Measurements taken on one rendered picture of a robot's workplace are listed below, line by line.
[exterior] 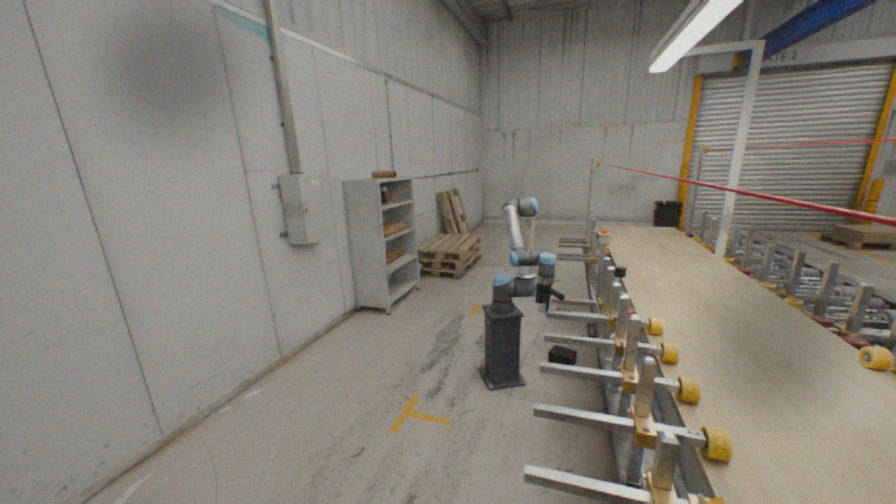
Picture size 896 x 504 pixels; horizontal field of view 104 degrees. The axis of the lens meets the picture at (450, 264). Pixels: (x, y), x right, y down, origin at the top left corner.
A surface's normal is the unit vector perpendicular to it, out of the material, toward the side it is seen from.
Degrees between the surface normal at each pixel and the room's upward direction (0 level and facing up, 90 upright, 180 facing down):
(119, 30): 90
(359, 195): 90
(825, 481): 0
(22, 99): 90
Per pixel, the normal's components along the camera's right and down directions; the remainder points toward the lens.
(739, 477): -0.04, -0.96
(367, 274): -0.32, 0.28
